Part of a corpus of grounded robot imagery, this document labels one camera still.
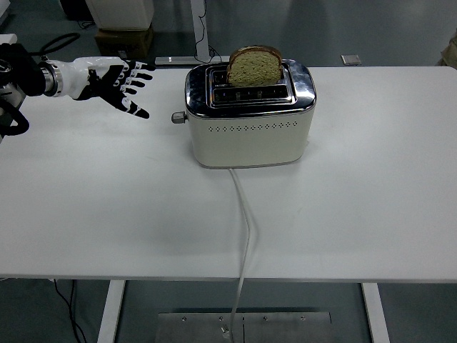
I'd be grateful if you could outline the white toaster power cord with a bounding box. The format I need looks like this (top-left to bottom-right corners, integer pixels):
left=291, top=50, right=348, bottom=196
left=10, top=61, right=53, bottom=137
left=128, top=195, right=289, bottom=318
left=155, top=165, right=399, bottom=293
left=220, top=166, right=255, bottom=340

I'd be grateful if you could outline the brown bread slice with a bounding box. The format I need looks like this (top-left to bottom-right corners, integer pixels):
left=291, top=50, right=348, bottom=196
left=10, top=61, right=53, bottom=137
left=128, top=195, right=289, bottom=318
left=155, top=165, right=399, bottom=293
left=226, top=44, right=283, bottom=87

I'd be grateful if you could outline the white appliance housing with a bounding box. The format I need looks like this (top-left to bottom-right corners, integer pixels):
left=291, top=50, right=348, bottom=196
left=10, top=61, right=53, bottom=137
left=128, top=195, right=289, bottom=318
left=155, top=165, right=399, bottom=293
left=84, top=0, right=154, bottom=31

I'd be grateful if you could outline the black cable under table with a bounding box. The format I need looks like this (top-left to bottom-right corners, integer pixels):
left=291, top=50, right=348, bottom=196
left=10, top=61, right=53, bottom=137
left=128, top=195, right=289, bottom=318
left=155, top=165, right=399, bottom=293
left=53, top=279, right=89, bottom=343

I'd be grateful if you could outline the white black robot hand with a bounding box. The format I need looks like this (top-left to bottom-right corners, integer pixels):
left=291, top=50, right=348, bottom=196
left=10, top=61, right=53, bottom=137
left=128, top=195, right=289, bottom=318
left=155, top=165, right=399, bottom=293
left=58, top=56, right=157, bottom=121

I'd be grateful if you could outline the black equipment base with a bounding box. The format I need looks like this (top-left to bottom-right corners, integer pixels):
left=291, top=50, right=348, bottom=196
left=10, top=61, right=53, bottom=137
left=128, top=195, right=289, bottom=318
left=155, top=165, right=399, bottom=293
left=59, top=0, right=94, bottom=21

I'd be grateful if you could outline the grey metal plate with screws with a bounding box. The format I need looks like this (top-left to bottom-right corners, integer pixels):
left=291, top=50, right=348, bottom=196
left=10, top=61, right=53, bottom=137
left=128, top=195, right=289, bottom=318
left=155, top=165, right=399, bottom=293
left=156, top=311, right=332, bottom=343

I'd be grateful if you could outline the black cable on desk leg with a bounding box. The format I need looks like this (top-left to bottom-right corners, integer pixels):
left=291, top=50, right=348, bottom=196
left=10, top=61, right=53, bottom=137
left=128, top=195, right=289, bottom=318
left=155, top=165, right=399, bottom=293
left=194, top=0, right=221, bottom=60

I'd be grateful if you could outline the white table leg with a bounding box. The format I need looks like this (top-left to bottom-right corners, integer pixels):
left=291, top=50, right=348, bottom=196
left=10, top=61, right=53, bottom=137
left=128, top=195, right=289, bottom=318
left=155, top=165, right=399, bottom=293
left=360, top=282, right=391, bottom=343
left=96, top=280, right=126, bottom=343

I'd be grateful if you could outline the white desk leg with foot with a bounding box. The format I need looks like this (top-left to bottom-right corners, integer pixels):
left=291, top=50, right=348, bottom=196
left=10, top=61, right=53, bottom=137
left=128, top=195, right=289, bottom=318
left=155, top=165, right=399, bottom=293
left=154, top=0, right=231, bottom=66

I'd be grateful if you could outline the brown cardboard box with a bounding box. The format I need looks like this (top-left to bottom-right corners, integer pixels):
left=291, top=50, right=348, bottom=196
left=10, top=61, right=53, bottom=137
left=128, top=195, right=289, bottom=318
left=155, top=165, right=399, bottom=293
left=94, top=24, right=154, bottom=61

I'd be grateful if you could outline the cream chrome two-slot toaster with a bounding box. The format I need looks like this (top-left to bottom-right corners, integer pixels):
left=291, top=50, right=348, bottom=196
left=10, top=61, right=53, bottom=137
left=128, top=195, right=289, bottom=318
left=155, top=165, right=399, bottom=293
left=171, top=59, right=318, bottom=169

